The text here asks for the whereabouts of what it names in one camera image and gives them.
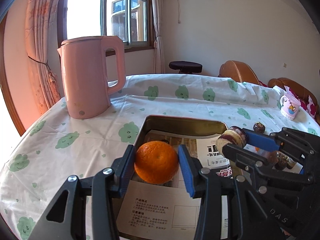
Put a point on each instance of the large wrinkled orange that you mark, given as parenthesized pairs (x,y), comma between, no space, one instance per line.
(156,162)

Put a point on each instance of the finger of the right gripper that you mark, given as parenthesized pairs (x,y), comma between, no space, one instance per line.
(291,142)
(260,170)

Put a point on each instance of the pink electric kettle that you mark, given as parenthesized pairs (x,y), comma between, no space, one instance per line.
(84,74)

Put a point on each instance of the pink metal tin box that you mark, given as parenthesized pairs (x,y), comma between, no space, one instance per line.
(176,125)

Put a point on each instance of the pink left curtain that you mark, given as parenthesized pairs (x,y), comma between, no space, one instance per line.
(39,18)

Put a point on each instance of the white cloud-print tablecloth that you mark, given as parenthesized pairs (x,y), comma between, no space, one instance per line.
(57,146)

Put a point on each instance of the dark round stool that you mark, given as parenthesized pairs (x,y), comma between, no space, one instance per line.
(186,67)

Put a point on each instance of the brown round fruit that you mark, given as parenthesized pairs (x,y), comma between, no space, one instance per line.
(270,156)

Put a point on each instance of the round oat-topped cake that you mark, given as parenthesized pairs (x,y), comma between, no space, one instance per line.
(282,161)

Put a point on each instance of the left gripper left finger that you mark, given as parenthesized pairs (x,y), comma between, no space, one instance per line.
(64,217)

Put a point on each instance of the pink right curtain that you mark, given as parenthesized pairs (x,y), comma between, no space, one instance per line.
(157,12)

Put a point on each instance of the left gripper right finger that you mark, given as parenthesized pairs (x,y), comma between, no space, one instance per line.
(230,208)

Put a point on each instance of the pink curtain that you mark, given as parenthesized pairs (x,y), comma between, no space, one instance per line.
(39,18)
(157,12)

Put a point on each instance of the window with brown frame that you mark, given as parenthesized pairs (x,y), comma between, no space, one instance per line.
(130,20)

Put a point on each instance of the pink cartoon cup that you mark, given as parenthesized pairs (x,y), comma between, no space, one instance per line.
(289,106)

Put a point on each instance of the brown leather chair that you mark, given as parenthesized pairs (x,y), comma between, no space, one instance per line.
(238,71)

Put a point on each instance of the brown layered cake roll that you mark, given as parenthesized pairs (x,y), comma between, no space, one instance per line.
(234,135)

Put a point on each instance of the brown leather sofa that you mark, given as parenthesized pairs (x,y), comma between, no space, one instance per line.
(300,90)

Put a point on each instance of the white instruction sheet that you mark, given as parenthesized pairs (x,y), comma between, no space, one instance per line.
(158,212)

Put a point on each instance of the paper booklet in box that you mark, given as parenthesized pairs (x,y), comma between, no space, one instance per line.
(202,148)

